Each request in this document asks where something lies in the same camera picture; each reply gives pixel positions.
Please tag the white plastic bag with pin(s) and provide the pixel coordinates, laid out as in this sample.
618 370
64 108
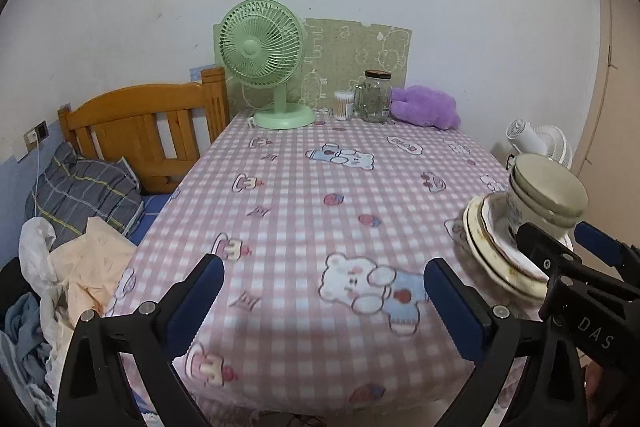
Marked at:
37 237

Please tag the green desk fan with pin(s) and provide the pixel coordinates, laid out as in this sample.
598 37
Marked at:
261 43

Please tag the white floor fan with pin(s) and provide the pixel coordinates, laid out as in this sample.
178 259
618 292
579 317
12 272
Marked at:
546 140

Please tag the cream crumpled cloth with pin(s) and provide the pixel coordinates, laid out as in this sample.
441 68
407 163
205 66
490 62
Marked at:
88 270

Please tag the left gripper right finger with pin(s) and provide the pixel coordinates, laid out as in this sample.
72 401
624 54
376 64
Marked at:
550 391

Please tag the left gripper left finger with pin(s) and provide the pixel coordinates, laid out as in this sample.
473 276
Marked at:
94 389

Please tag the white red floral plate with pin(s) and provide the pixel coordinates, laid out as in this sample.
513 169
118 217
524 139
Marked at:
495 224

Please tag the purple plush toy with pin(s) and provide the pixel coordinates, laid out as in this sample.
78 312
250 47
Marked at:
424 107

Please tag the green cartoon wall mat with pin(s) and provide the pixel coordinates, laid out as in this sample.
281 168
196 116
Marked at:
338 52

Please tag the wooden bed headboard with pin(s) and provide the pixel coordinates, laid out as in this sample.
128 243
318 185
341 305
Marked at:
151 126

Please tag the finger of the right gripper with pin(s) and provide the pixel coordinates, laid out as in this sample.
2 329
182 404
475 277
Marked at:
612 252
546 252

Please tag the beige bowl wall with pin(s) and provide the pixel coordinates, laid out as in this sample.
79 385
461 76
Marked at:
518 213

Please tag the yellow floral plate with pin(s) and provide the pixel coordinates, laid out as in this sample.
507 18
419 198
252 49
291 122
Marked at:
496 267

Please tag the wall power socket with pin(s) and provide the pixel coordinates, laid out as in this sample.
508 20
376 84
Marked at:
36 135

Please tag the glass mason jar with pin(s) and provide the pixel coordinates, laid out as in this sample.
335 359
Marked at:
372 96

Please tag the blue plaid pillow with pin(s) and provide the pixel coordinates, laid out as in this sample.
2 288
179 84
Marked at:
73 189

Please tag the beige bowl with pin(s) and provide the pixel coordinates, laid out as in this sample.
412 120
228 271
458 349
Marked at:
550 216
550 184

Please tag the blue crumpled clothing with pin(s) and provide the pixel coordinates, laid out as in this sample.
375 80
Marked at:
24 353

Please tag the pink checkered tablecloth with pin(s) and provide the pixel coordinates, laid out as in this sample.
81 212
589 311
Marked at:
325 232

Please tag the cotton swab container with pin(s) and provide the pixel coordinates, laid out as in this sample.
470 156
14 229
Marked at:
344 104

